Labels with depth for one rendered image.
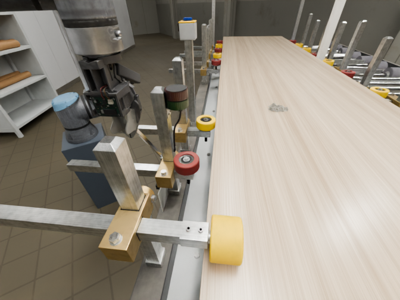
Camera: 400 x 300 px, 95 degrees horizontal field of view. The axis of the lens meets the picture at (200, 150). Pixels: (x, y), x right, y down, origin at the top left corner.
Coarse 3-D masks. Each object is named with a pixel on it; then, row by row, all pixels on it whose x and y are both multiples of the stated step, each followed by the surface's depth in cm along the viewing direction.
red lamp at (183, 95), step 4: (168, 92) 45; (172, 92) 45; (176, 92) 45; (180, 92) 45; (184, 92) 45; (168, 96) 46; (172, 96) 45; (176, 96) 45; (180, 96) 45; (184, 96) 46; (168, 100) 46; (172, 100) 46; (176, 100) 46; (180, 100) 46
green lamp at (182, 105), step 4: (188, 100) 48; (168, 104) 47; (172, 104) 47; (176, 104) 46; (180, 104) 47; (184, 104) 47; (188, 104) 49; (168, 108) 48; (172, 108) 47; (176, 108) 47; (180, 108) 47; (184, 108) 48
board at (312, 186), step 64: (256, 64) 141; (320, 64) 137; (256, 128) 70; (320, 128) 69; (384, 128) 68; (256, 192) 46; (320, 192) 46; (384, 192) 46; (256, 256) 35; (320, 256) 35; (384, 256) 34
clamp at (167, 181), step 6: (162, 162) 60; (168, 162) 60; (162, 168) 58; (168, 168) 58; (156, 174) 56; (168, 174) 56; (156, 180) 57; (162, 180) 56; (168, 180) 56; (174, 180) 60; (162, 186) 58; (168, 186) 58
